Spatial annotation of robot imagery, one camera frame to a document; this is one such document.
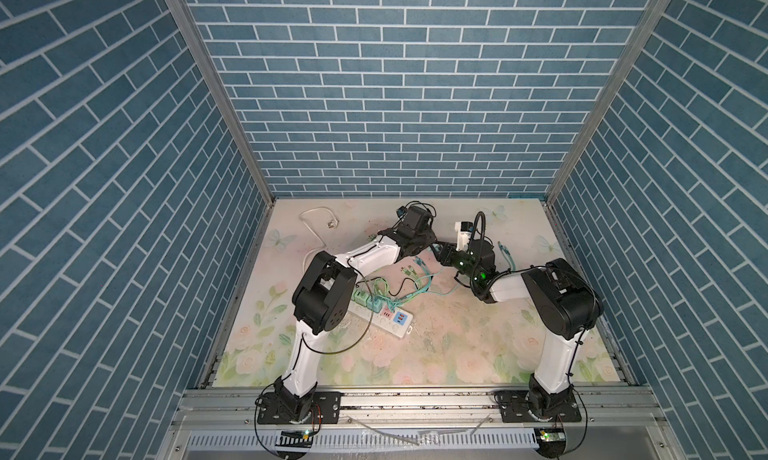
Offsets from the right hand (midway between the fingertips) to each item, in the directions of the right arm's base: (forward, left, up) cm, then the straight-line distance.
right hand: (430, 240), depth 94 cm
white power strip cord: (+12, +37, -9) cm, 40 cm away
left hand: (+3, -1, 0) cm, 3 cm away
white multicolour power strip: (-24, +10, -9) cm, 27 cm away
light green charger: (-19, +20, -4) cm, 28 cm away
